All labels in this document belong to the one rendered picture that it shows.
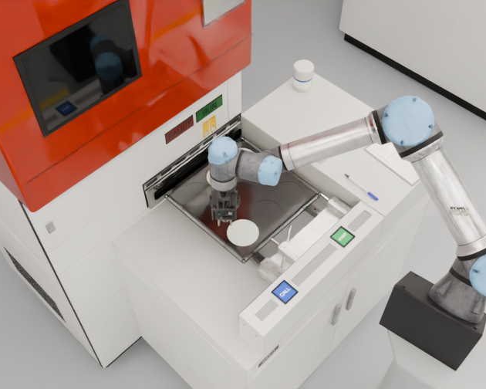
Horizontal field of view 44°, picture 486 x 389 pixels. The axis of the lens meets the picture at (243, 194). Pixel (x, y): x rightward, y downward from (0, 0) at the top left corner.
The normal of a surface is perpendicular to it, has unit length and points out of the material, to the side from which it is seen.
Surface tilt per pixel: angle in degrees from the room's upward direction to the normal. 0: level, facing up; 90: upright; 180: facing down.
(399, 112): 42
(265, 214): 0
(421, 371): 0
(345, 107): 0
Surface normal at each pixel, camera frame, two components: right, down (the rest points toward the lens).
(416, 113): -0.28, 0.03
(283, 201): 0.00, -0.61
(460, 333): -0.59, 0.64
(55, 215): 0.72, 0.55
